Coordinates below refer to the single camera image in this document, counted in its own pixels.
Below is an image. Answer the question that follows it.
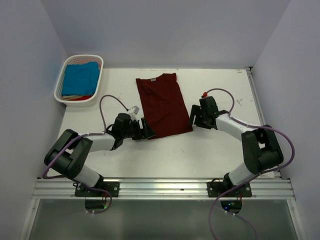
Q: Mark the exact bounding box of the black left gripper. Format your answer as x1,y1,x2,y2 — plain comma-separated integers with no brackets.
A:
122,117,155,141

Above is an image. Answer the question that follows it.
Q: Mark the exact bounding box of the dark red t shirt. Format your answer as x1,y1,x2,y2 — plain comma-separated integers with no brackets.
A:
136,73,193,139

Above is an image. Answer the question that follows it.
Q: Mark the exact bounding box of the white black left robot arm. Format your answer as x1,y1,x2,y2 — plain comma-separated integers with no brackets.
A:
42,113,156,197

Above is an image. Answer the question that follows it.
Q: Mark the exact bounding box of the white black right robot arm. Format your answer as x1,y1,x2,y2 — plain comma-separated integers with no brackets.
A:
189,96,284,197

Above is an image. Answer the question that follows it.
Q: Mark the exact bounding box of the red folded t shirt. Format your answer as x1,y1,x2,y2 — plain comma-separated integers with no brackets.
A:
74,95,92,101

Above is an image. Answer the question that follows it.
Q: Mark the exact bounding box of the blue folded t shirt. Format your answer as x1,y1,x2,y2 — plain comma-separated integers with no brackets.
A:
61,61,100,96

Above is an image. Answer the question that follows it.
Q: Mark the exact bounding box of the beige folded t shirt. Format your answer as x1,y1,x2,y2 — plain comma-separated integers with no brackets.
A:
61,95,82,101

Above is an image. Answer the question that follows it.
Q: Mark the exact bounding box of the white plastic laundry basket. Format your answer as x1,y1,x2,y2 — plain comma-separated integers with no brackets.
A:
53,54,104,107

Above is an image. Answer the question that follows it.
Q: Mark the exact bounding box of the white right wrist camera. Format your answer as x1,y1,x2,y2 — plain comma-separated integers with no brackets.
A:
201,91,208,98

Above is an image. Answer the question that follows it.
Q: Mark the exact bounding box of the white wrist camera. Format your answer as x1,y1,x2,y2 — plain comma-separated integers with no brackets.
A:
201,91,208,98
127,105,140,116

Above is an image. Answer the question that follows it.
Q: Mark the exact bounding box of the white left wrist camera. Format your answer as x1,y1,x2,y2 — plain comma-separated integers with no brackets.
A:
127,105,140,116

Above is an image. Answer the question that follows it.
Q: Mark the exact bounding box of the aluminium table right rail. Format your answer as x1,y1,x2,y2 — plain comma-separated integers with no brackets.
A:
244,67,266,125

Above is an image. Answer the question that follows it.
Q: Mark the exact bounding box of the aluminium table rail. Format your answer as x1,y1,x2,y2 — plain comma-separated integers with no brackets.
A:
244,67,266,125
31,178,295,200

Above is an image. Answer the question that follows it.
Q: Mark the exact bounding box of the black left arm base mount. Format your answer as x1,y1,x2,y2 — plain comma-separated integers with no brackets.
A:
72,179,120,198

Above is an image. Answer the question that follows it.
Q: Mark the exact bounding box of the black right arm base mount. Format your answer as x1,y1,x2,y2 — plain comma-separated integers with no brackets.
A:
206,178,253,198

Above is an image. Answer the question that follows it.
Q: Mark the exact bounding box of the aluminium table front rail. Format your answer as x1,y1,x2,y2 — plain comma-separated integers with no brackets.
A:
31,178,295,200

